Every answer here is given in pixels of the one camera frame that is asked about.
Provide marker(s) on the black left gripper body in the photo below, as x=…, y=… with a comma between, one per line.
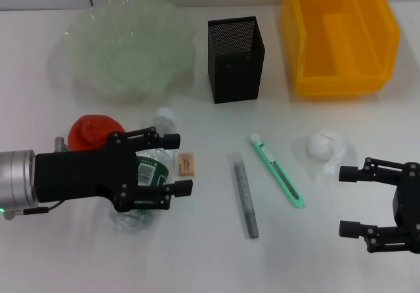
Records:
x=82, y=171

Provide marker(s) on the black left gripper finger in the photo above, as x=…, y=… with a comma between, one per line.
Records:
x=170, y=141
x=182, y=188

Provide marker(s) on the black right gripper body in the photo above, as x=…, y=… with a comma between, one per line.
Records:
x=410, y=204

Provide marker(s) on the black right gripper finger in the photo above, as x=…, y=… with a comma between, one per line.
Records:
x=349, y=173
x=349, y=229

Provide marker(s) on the tan rectangular eraser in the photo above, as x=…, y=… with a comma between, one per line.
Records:
x=187, y=164

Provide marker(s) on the clear green-label water bottle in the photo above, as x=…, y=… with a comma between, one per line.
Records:
x=151, y=171

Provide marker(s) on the white paper ball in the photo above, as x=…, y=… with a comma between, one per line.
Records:
x=323, y=145

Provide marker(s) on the red-orange fruit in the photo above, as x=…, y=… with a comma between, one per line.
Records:
x=98, y=126

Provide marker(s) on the green utility knife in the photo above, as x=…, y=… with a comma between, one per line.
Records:
x=279, y=171

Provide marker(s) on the grey pen with clear cap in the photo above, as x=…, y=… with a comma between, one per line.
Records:
x=244, y=194

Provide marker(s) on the pale green glass fruit plate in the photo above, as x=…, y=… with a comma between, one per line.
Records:
x=131, y=60

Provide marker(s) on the black mesh pen holder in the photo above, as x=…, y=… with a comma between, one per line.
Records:
x=236, y=67

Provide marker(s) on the yellow plastic bin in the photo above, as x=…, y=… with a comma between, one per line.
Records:
x=344, y=80

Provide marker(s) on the silver left wrist bracket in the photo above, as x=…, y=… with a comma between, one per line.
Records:
x=60, y=144

